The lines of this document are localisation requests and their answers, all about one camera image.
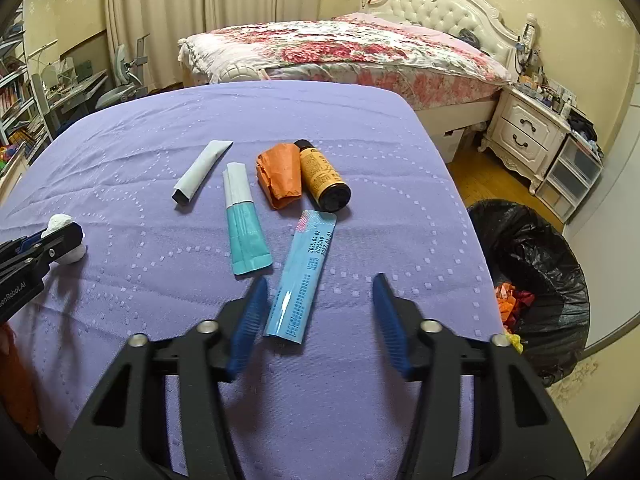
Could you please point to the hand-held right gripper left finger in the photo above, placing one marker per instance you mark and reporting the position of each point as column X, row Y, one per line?
column 247, row 330

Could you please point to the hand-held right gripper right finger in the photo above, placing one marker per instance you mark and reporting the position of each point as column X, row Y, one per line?
column 392, row 330

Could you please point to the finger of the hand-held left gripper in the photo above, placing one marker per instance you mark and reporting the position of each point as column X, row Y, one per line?
column 29, row 243
column 62, row 241

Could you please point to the white tissue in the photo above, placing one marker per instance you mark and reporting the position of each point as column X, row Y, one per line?
column 59, row 221

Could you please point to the long blue packet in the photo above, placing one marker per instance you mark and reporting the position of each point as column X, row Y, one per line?
column 300, row 280

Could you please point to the teal and white packet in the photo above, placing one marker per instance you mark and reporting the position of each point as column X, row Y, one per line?
column 245, row 235

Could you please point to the orange plastic bag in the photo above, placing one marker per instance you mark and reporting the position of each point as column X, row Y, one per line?
column 507, row 316

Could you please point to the orange plastic wrapper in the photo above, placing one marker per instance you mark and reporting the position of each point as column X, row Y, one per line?
column 505, row 292

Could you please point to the yellow foam net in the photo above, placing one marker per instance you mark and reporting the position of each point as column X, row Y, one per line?
column 515, row 343

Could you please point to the dark red shiny bag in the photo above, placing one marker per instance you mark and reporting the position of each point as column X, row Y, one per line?
column 524, row 298

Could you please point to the grey packet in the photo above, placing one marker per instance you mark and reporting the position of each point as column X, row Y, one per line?
column 200, row 172

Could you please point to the orange paper packet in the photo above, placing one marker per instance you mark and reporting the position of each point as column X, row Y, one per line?
column 280, row 175

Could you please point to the bin with black bag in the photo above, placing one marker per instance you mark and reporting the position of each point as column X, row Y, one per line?
column 540, row 260

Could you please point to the yellow and black bottle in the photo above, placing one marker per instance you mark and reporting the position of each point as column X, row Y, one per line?
column 321, row 175

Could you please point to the colourful toys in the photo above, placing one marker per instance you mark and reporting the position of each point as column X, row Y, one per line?
column 7, row 152

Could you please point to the person's orange clothing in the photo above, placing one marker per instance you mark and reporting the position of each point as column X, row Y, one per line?
column 22, row 385

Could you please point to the purple tablecloth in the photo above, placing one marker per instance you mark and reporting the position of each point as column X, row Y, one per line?
column 125, row 160

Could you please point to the bookshelf with books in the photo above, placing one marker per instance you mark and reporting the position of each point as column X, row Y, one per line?
column 17, row 95

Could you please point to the grey desk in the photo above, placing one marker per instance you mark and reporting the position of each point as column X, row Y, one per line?
column 75, row 90

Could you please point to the grey desk chair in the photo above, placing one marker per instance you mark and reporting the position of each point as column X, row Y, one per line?
column 122, row 82

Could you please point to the white nightstand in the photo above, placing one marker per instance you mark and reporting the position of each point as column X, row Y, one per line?
column 522, row 132

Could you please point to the clear plastic drawer unit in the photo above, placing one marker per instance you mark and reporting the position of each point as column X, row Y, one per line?
column 572, row 175

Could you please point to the white wardrobe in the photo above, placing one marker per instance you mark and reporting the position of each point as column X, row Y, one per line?
column 620, row 210

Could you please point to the dark clothes pile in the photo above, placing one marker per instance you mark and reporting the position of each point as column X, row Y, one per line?
column 582, row 127

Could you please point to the cluster of small bottles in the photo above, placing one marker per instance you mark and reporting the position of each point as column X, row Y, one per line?
column 545, row 92

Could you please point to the floral blanket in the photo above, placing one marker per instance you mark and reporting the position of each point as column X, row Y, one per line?
column 325, row 45

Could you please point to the dark cloth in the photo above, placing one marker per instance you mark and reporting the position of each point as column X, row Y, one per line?
column 470, row 36

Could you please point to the white bed with tufted headboard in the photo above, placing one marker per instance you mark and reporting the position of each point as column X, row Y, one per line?
column 440, row 5

